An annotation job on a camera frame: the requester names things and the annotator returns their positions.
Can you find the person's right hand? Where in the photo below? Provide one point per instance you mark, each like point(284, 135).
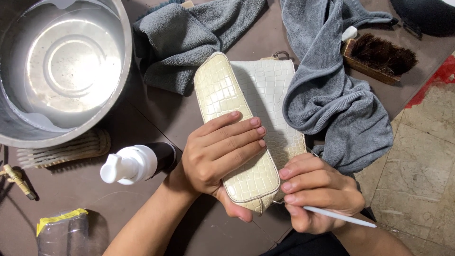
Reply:
point(320, 193)

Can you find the thin white stick tool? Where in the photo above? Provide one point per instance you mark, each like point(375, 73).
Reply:
point(341, 216)

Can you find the dark round object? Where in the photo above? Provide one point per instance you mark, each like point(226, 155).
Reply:
point(424, 14)

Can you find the wooden dark-bristle brush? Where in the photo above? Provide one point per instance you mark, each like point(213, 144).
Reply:
point(380, 58)

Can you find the small white eraser block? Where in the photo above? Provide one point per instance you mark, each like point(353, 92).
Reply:
point(349, 33)

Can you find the cream crocodile-pattern handbag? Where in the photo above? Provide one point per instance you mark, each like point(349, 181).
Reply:
point(227, 89)

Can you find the black white pump bottle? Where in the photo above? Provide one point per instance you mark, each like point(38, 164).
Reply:
point(138, 163)

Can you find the wooden light-bristle brush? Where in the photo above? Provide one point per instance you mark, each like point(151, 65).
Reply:
point(67, 149)

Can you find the person's black clothing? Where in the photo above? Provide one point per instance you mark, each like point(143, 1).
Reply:
point(305, 245)

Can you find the person's left hand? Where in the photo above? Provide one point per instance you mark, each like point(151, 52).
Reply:
point(213, 160)

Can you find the grey towel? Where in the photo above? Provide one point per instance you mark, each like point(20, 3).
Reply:
point(177, 39)
point(330, 106)

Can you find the clear bottle yellow tape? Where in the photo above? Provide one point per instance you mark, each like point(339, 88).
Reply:
point(64, 233)

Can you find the large metal basin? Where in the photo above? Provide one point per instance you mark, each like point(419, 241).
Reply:
point(64, 67)

